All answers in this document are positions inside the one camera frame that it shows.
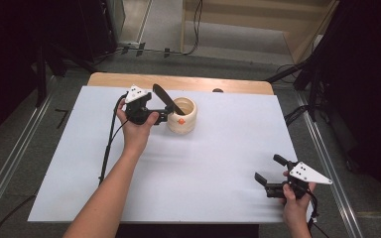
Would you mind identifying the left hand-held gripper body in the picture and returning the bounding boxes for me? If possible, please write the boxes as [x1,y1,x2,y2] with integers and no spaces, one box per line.
[124,84,168,126]

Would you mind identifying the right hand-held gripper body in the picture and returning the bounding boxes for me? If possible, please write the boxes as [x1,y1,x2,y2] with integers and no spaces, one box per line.
[265,160,333,200]

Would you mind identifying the black kitchen knife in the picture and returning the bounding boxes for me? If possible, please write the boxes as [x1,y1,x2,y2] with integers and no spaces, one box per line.
[152,83,187,117]

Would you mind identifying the cream ceramic cup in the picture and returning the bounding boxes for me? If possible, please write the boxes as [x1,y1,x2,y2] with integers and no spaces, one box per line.
[167,96,198,135]

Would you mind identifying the person's left hand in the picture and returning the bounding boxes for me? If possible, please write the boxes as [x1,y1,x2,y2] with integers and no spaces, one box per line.
[116,98,161,157]

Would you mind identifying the person's right hand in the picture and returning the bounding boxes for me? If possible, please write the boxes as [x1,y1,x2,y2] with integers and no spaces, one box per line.
[279,170,317,232]

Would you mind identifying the wooden table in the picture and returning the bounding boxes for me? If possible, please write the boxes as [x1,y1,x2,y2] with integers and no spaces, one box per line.
[87,71,275,96]

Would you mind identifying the white board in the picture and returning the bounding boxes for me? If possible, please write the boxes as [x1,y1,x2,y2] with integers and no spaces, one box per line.
[28,85,314,224]

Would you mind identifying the black tripod stand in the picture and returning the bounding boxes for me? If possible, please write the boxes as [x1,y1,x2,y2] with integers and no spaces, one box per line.
[266,59,328,123]

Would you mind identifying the person's dark clothing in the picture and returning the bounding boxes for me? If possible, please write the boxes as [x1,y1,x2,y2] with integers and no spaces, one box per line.
[114,223,260,238]

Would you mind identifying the black cabinet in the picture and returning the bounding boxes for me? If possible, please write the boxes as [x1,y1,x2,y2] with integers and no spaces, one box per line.
[46,0,127,63]

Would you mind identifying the black metal stand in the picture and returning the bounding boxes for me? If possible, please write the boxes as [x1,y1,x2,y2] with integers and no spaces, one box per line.
[34,43,48,108]

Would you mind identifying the black curtain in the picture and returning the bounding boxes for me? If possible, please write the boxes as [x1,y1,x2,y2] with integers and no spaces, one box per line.
[311,0,381,216]

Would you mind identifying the aluminium floor rail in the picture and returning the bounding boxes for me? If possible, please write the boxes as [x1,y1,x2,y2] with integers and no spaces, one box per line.
[0,75,61,229]
[294,90,365,238]

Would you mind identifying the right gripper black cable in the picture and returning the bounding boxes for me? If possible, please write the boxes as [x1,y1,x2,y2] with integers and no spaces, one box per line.
[307,190,330,238]

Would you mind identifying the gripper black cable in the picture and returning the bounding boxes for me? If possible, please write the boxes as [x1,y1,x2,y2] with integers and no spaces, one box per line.
[307,190,330,238]
[0,93,129,238]

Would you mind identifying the black floor cables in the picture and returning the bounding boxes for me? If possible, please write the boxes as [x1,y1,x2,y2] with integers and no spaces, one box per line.
[283,104,311,127]

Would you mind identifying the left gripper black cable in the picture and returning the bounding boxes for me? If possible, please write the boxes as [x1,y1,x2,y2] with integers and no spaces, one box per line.
[0,93,129,238]

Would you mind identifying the black hanging cable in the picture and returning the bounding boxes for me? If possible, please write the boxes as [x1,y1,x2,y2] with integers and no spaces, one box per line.
[182,0,204,57]

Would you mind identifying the light wooden shelf frame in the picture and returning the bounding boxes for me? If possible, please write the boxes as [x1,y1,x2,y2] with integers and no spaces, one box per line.
[180,0,340,63]

